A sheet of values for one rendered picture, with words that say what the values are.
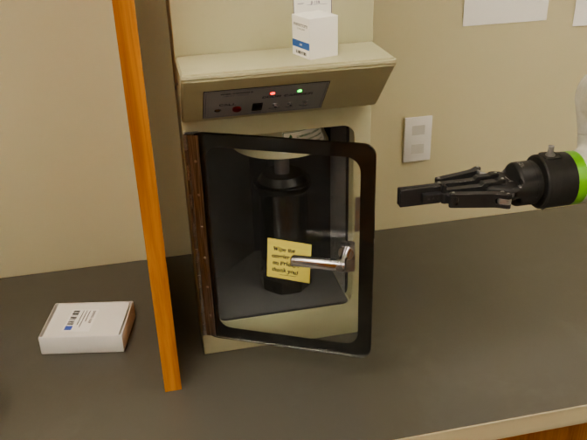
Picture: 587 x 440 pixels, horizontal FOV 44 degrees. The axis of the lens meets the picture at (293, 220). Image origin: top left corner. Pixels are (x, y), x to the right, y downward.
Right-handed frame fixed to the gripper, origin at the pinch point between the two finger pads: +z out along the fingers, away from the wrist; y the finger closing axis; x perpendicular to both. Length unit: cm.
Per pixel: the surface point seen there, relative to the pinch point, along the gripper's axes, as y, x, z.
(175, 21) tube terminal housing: -11.0, -28.3, 36.3
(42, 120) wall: -54, -1, 64
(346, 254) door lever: 3.4, 7.5, 13.2
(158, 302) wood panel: -2.2, 15.3, 43.8
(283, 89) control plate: -2.7, -18.9, 21.6
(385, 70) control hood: -0.7, -21.1, 6.2
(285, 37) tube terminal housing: -11.1, -24.6, 19.4
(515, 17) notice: -54, -16, -44
